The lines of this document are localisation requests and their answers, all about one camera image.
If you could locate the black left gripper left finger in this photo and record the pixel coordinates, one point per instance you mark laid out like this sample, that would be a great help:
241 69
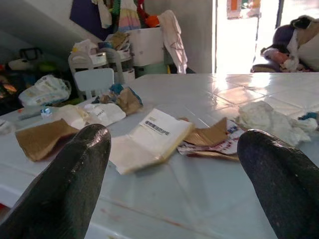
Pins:
62 194

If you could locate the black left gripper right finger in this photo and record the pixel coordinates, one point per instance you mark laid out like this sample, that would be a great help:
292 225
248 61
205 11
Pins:
286 189

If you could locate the brown torn cardboard piece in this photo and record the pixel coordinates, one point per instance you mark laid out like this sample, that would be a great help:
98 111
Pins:
37 142
209 135

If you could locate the white blue crumpled wrapper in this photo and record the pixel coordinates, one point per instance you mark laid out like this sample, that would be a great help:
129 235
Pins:
309 122

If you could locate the red white printed wrapper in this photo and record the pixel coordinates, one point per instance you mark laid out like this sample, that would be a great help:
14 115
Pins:
229 147

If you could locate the white crumpled tissue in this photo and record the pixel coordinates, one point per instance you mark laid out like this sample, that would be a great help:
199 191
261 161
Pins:
264 117

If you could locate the small blue white foil scrap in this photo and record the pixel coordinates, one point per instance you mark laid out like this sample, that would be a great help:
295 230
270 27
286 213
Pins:
45 112

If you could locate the white crumpled plastic bag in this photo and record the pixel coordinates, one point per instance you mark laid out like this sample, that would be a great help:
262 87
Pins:
104 113

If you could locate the white diaper pack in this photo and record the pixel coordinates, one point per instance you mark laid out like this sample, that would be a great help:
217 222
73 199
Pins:
45 90

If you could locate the crumpled brown paper bag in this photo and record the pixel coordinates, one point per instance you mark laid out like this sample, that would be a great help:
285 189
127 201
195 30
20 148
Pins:
127 100

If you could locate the white cushion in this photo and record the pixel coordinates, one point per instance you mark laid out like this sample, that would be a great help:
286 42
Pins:
309 52

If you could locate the white grey tiered trolley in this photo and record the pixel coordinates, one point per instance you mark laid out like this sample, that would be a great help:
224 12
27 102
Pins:
99 59

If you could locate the dark purple sofa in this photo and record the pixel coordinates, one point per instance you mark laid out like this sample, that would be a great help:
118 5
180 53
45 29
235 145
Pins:
281 37

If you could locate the brown cardboard stack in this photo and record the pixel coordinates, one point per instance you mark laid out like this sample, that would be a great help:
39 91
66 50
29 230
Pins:
119 39

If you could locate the white storage cabinet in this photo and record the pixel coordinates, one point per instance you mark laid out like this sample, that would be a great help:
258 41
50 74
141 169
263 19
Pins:
147 47

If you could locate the white hanging garment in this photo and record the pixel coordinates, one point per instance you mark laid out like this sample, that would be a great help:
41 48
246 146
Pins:
104 15

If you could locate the pink white hanging cloth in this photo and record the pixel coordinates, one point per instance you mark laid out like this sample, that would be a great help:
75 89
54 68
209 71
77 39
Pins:
174 42

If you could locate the orange white door poster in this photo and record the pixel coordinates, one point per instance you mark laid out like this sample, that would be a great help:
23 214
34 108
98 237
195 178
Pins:
234 10

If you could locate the pastel striped hanging dress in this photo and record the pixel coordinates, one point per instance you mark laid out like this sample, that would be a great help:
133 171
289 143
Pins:
129 20

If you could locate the orange hat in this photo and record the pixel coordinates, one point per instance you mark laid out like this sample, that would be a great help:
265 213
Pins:
152 21

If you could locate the dark blue wall board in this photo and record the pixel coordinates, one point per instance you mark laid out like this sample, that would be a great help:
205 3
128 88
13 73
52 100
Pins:
82 15

